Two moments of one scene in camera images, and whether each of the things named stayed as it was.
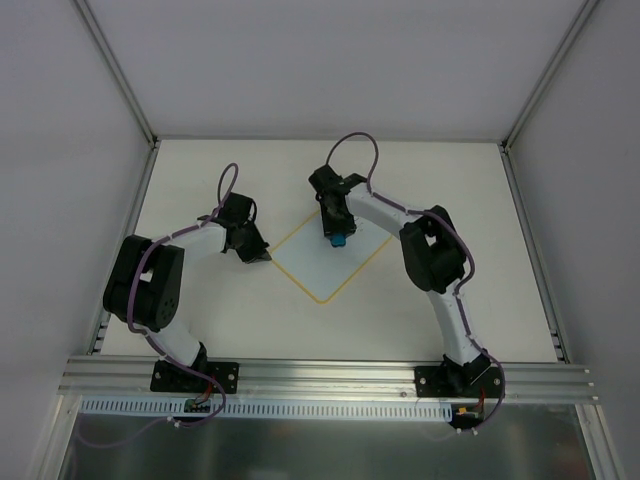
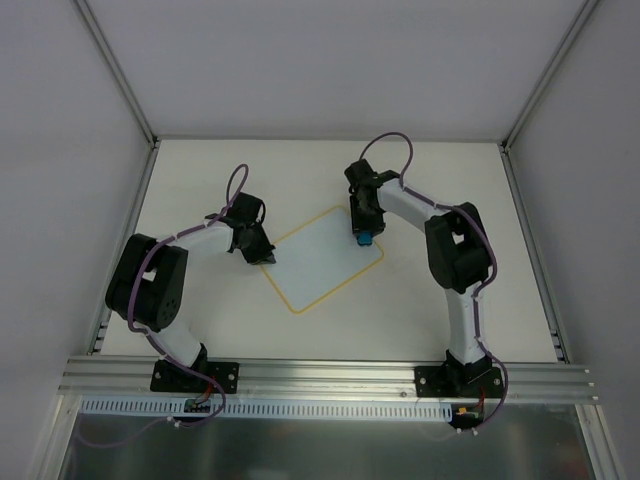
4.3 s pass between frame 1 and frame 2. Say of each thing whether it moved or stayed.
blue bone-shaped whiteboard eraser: moved
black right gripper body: moved
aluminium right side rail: stayed
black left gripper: stayed
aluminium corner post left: stayed
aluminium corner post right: stayed
